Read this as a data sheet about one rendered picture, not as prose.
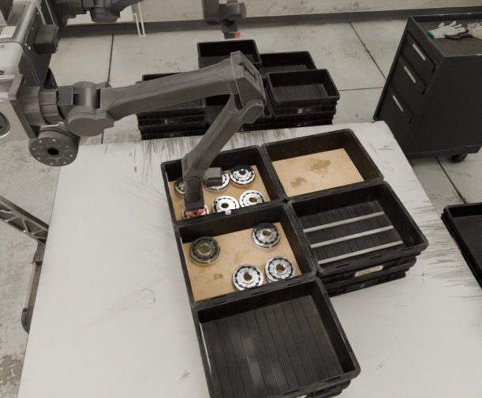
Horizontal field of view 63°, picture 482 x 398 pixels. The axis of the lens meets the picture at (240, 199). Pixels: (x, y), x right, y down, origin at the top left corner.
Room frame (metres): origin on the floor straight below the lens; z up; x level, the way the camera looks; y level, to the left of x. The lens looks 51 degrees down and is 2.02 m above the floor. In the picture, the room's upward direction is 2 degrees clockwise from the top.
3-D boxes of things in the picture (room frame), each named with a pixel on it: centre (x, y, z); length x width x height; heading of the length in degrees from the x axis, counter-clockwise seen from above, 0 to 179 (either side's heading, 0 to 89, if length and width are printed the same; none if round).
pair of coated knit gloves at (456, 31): (2.23, -1.17, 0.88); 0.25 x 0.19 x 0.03; 100
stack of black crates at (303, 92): (2.06, -0.35, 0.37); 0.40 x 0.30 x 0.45; 100
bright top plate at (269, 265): (0.64, -0.14, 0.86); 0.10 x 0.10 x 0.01
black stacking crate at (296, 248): (0.67, -0.01, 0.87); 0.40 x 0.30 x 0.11; 108
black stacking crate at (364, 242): (0.79, -0.39, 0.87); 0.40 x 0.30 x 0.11; 108
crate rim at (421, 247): (0.79, -0.39, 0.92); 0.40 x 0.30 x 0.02; 108
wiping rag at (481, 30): (2.24, -1.40, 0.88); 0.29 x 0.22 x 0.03; 100
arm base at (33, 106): (0.70, 0.45, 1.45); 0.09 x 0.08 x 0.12; 10
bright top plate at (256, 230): (0.78, -0.10, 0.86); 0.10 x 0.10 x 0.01
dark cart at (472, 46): (2.18, -1.29, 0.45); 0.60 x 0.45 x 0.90; 100
